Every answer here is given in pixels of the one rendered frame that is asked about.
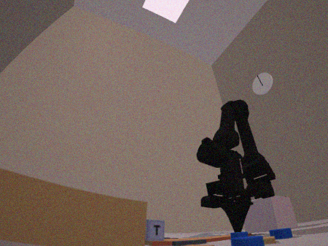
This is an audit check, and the tan strip with red lines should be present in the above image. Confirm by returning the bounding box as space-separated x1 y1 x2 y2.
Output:
144 235 231 246

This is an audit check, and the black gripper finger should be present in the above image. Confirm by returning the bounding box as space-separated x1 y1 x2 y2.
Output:
230 200 254 232
217 204 236 233

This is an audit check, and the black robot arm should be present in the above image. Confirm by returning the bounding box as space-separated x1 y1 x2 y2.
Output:
197 99 276 196

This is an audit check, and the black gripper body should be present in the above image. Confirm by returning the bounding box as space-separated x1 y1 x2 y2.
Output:
200 167 275 209

